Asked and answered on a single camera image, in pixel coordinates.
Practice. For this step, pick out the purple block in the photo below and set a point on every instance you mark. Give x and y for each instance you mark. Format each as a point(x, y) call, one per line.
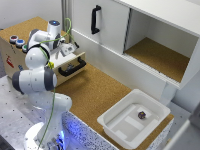
point(142, 115)

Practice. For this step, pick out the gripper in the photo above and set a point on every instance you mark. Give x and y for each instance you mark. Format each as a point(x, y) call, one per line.
point(67, 49)

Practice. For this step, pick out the white sliding door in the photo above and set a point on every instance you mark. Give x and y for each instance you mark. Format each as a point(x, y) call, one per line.
point(111, 23)

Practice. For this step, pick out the white cabinet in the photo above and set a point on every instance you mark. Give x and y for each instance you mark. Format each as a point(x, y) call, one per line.
point(156, 20)

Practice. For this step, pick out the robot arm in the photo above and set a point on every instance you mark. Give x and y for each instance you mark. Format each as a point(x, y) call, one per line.
point(33, 80)

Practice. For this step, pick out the wooden drawer box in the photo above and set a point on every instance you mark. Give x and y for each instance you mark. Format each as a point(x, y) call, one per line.
point(18, 30)

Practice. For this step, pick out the wooden drawer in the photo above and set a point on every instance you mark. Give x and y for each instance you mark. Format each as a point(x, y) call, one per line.
point(71, 75)

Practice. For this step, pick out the blue button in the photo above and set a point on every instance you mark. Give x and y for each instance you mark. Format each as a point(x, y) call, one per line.
point(20, 42)

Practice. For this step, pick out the white plastic box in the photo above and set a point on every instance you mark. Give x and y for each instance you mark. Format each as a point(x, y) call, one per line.
point(123, 128)

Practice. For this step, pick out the red button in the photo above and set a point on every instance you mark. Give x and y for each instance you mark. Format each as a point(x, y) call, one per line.
point(13, 38)

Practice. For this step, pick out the green button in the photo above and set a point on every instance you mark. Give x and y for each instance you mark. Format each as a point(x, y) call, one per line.
point(24, 48)

